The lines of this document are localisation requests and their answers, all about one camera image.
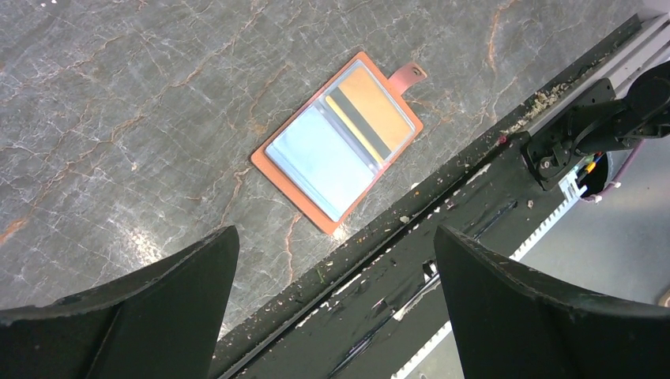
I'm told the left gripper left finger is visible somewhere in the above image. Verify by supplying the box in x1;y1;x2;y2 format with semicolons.
1;227;239;378

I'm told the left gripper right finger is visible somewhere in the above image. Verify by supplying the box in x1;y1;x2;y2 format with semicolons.
434;226;669;378

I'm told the brown leather card holder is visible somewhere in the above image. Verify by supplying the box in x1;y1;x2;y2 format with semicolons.
250;51;427;235

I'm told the card with magnetic stripe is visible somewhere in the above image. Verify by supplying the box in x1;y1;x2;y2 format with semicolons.
322;61;417;167

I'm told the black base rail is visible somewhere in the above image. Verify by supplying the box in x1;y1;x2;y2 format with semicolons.
209;13;645;379

